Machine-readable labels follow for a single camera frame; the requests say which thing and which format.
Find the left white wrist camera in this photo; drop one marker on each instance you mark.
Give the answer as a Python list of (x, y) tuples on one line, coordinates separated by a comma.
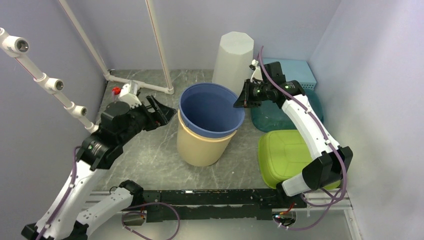
[(128, 94)]

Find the beige bucket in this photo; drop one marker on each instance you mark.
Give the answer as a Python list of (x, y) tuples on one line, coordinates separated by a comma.
[(198, 150)]

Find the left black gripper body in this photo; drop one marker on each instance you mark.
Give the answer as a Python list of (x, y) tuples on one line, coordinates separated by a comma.
[(141, 119)]

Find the teal transparent tub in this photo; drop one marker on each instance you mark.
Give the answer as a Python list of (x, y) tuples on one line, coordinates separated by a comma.
[(268, 117)]

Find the translucent white bucket liner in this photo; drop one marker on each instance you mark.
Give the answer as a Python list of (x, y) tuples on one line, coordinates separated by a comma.
[(234, 57)]

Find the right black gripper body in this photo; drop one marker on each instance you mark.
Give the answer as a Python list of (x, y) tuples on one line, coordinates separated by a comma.
[(257, 92)]

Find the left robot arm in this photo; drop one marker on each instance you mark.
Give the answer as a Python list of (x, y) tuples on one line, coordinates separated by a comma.
[(65, 220)]

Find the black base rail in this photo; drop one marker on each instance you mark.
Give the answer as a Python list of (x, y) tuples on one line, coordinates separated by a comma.
[(257, 203)]

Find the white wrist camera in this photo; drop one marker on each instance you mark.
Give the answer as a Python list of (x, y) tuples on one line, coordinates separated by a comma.
[(128, 94), (257, 72)]

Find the blue bucket rim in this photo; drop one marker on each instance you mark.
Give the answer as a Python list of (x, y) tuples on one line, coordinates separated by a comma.
[(207, 110)]

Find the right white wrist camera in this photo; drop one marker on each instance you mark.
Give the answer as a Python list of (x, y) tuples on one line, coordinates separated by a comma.
[(257, 72)]

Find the lime green tub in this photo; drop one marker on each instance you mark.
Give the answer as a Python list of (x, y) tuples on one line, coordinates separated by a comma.
[(282, 154)]

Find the light blue perforated basket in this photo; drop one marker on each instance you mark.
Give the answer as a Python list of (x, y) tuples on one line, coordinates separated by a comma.
[(298, 70)]

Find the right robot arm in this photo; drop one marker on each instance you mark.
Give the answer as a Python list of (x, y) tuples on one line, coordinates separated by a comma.
[(330, 161)]

